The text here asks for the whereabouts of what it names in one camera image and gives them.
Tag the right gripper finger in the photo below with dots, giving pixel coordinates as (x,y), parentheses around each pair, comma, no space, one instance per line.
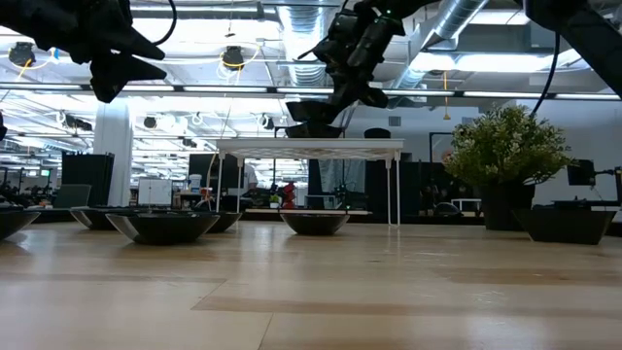
(373,97)
(345,94)

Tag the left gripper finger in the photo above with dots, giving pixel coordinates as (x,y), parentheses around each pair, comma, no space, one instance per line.
(141,48)
(121,75)

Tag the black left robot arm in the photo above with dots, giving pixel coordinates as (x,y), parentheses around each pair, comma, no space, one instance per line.
(29,14)

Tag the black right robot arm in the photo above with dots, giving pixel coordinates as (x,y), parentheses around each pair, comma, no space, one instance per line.
(583,34)

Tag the black monitor on arm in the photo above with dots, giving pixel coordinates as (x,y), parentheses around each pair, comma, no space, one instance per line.
(580,172)

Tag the black chair back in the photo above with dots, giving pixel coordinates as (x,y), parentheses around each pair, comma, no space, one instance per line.
(377,134)

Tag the white lattice rack shelf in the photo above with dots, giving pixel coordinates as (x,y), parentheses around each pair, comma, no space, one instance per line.
(311,143)

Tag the black ceiling device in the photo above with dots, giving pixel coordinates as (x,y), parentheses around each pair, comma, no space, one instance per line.
(233,57)
(22,53)

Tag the white square pillar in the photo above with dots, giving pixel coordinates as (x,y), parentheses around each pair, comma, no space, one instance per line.
(113,155)

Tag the long ceiling light strip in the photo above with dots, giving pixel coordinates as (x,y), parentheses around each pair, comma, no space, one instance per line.
(233,89)

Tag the black cabinet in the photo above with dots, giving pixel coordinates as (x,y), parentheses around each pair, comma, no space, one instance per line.
(87,177)

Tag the red object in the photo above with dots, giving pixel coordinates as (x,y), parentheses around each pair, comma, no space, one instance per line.
(289,193)

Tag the white cabinet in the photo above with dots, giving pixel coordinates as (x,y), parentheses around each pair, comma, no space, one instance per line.
(155,192)

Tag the black screen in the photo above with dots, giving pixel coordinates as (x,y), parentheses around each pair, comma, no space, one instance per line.
(201,170)

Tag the person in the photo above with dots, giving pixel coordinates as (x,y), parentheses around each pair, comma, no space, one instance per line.
(250,177)

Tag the grey chair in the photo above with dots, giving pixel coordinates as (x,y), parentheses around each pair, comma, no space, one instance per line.
(73,197)

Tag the green potted plant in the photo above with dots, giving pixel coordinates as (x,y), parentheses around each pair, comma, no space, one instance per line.
(505,146)

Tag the silver spiral ventilation duct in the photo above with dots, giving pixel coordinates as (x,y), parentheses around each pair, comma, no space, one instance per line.
(296,48)
(457,22)

